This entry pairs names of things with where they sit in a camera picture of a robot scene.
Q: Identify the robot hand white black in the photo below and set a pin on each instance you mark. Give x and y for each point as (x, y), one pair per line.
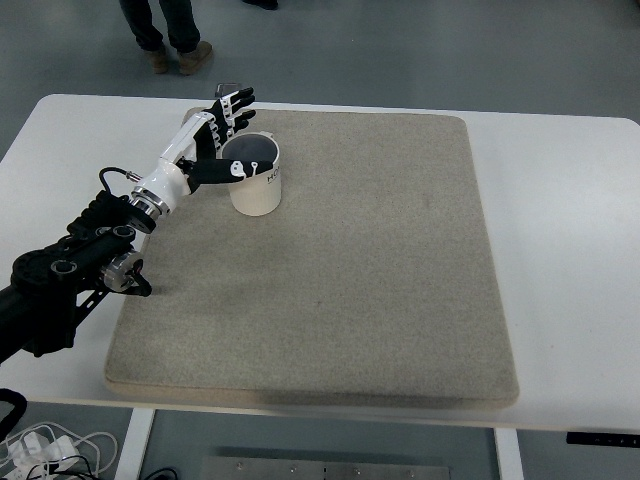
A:
(167, 172)

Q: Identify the white cup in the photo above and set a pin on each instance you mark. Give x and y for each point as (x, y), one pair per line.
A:
(255, 197)

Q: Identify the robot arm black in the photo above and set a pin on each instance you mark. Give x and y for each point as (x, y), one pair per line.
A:
(50, 295)

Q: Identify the small metal floor plate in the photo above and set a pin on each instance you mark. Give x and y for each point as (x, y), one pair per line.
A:
(223, 89)

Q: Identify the person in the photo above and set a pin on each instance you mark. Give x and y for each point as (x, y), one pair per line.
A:
(142, 25)

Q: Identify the person's foot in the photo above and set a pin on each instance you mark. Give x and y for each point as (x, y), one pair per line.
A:
(260, 3)

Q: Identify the grey-brown felt mat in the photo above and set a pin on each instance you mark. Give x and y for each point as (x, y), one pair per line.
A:
(325, 310)

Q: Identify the white table leg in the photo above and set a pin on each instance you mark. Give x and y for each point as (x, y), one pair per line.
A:
(132, 445)
(509, 455)

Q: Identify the grey metal plate with screws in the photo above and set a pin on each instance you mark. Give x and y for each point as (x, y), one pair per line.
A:
(325, 470)

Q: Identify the black table control panel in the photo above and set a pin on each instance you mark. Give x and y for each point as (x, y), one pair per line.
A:
(602, 437)

